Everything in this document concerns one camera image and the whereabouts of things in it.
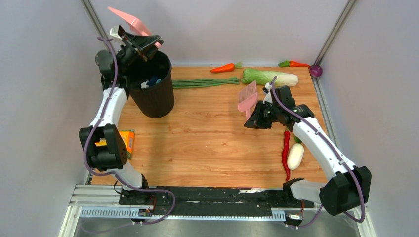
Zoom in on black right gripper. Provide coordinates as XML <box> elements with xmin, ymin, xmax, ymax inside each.
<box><xmin>244</xmin><ymin>100</ymin><xmax>280</xmax><ymax>129</ymax></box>

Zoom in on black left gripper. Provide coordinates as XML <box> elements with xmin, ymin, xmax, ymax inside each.
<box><xmin>116</xmin><ymin>32</ymin><xmax>164</xmax><ymax>75</ymax></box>

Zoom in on pink dustpan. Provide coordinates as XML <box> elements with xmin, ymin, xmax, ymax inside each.
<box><xmin>107</xmin><ymin>6</ymin><xmax>164</xmax><ymax>49</ymax></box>

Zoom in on pink hand brush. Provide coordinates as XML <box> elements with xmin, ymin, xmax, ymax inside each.
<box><xmin>237</xmin><ymin>81</ymin><xmax>258</xmax><ymax>120</ymax></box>

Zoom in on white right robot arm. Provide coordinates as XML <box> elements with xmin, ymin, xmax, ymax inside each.
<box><xmin>244</xmin><ymin>82</ymin><xmax>372</xmax><ymax>222</ymax></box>

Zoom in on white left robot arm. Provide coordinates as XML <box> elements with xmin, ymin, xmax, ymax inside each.
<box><xmin>79</xmin><ymin>25</ymin><xmax>163</xmax><ymax>205</ymax></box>

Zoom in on blue scraps in bin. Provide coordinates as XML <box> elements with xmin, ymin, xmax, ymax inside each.
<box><xmin>147</xmin><ymin>76</ymin><xmax>162</xmax><ymax>87</ymax></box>

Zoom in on white paper in bin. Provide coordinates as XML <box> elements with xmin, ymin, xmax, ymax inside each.
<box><xmin>140</xmin><ymin>82</ymin><xmax>149</xmax><ymax>89</ymax></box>

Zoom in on napa cabbage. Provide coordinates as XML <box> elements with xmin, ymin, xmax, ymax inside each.
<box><xmin>242</xmin><ymin>68</ymin><xmax>299</xmax><ymax>87</ymax></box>

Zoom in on black trash bin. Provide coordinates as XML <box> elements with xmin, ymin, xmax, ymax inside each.
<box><xmin>127</xmin><ymin>51</ymin><xmax>174</xmax><ymax>118</ymax></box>

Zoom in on red chili pepper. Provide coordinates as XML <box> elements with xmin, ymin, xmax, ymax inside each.
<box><xmin>281</xmin><ymin>128</ymin><xmax>291</xmax><ymax>182</ymax></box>

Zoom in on green scallions bunch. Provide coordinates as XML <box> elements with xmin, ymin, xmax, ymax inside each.
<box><xmin>172</xmin><ymin>77</ymin><xmax>240</xmax><ymax>89</ymax></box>

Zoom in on white radish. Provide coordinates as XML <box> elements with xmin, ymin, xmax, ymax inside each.
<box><xmin>287</xmin><ymin>136</ymin><xmax>304</xmax><ymax>170</ymax></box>

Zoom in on orange carrot right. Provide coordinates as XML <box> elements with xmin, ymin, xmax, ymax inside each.
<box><xmin>278</xmin><ymin>61</ymin><xmax>311</xmax><ymax>68</ymax></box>

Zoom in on orange carrot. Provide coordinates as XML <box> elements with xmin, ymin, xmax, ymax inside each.
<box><xmin>278</xmin><ymin>61</ymin><xmax>311</xmax><ymax>68</ymax></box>
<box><xmin>210</xmin><ymin>62</ymin><xmax>242</xmax><ymax>74</ymax></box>

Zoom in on orange carrot left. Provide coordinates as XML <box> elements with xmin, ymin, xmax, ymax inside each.
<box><xmin>210</xmin><ymin>62</ymin><xmax>242</xmax><ymax>74</ymax></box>

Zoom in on purple onion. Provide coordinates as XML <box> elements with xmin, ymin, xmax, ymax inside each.
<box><xmin>309</xmin><ymin>65</ymin><xmax>323</xmax><ymax>78</ymax></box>

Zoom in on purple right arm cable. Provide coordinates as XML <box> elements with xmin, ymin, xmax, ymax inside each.
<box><xmin>269</xmin><ymin>76</ymin><xmax>366</xmax><ymax>229</ymax></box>

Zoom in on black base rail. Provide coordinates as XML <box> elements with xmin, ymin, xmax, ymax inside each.
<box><xmin>119</xmin><ymin>186</ymin><xmax>314</xmax><ymax>218</ymax></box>

